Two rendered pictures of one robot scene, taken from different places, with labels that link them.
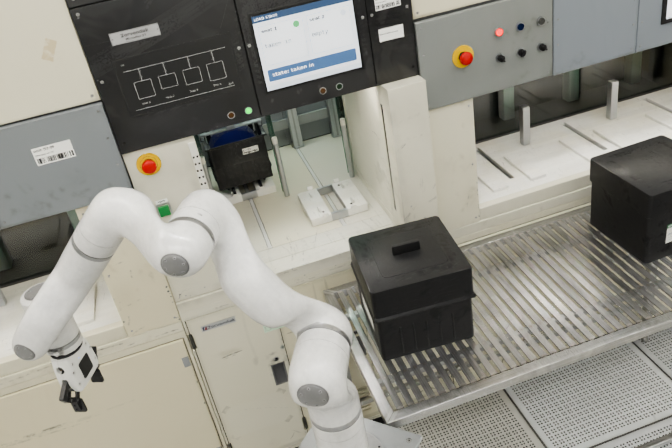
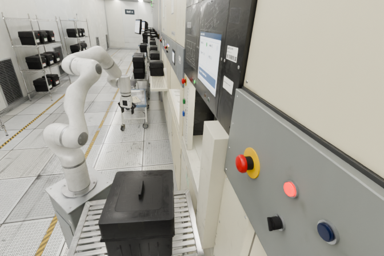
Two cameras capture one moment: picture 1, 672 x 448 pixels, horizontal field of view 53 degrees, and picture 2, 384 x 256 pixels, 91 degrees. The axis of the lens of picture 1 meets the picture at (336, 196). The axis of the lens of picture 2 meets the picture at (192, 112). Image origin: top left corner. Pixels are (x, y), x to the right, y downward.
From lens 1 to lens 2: 196 cm
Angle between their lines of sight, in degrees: 77
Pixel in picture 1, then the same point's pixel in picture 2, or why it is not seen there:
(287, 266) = (192, 165)
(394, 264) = (132, 184)
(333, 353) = (51, 130)
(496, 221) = not seen: outside the picture
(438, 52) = (239, 133)
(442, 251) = (127, 210)
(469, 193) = not seen: outside the picture
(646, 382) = not seen: outside the picture
